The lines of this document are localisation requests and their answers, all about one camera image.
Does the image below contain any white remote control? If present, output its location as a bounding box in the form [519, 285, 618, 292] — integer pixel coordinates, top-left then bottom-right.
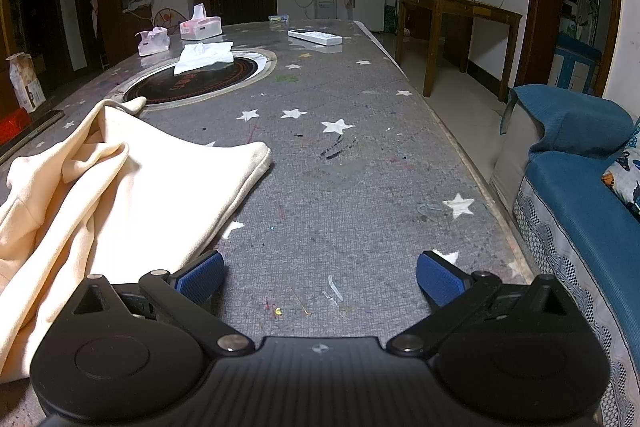
[288, 28, 344, 46]

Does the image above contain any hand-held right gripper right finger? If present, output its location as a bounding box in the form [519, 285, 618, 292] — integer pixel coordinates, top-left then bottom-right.
[386, 251, 571, 357]

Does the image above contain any white tissue pack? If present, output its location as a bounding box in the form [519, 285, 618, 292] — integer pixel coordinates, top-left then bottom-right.
[173, 42, 235, 76]

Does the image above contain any grey star-print tablecloth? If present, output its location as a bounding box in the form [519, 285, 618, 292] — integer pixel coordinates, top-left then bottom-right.
[0, 19, 538, 427]

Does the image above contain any blue cabinet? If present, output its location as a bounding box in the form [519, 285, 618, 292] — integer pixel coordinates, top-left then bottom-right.
[552, 34, 603, 92]

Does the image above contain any brown wooden side table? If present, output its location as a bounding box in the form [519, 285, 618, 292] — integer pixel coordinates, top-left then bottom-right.
[393, 0, 523, 102]

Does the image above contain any grey sofa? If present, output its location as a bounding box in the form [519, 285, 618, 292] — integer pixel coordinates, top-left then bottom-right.
[492, 84, 640, 427]

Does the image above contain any round built-in induction cooker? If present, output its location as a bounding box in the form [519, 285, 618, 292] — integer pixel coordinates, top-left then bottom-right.
[107, 48, 278, 110]

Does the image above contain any printed cushion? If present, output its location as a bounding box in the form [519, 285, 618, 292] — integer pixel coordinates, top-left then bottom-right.
[601, 117, 640, 218]

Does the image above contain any cream garment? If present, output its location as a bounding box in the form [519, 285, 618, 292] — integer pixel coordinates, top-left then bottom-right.
[0, 99, 273, 385]

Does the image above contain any pink tissue box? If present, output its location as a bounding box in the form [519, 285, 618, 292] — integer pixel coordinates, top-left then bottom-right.
[179, 4, 223, 41]

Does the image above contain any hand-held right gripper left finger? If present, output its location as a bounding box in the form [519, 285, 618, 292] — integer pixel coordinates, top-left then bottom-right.
[72, 251, 255, 355]

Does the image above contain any printed paper bag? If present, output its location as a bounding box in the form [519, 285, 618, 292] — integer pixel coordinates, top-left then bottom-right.
[5, 53, 43, 114]

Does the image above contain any blue sofa cover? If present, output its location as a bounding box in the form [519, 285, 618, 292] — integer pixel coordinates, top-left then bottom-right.
[500, 84, 640, 308]

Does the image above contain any white tissue bag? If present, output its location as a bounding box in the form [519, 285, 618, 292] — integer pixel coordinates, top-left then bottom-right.
[135, 27, 171, 58]

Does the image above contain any pink printed fabric bundle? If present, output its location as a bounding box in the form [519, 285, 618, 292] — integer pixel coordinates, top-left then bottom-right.
[150, 8, 183, 38]

